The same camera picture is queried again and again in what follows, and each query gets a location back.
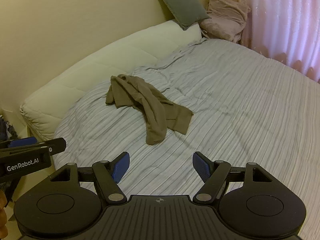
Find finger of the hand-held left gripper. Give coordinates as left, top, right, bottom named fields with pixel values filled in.
left=0, top=136, right=38, bottom=150
left=0, top=137, right=67, bottom=158

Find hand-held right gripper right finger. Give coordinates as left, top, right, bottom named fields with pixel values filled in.
left=192, top=151, right=275, bottom=204

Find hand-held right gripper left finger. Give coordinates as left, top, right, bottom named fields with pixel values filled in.
left=49, top=151, right=131, bottom=205

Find olive brown pants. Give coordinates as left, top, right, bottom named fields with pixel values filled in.
left=105, top=74, right=194, bottom=145

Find person's left hand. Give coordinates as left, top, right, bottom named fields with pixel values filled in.
left=0, top=190, right=7, bottom=232

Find dark patterned cloth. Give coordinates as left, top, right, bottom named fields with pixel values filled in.
left=0, top=116, right=18, bottom=143

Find grey striped bedspread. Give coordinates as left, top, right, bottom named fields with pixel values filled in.
left=54, top=38, right=320, bottom=230

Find pink pillow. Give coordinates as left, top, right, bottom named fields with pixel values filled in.
left=199, top=0, right=252, bottom=43

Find grey pillow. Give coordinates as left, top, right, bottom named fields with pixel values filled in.
left=153, top=0, right=212, bottom=30

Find white sheer curtain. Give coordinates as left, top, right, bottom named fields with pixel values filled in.
left=240, top=0, right=320, bottom=83

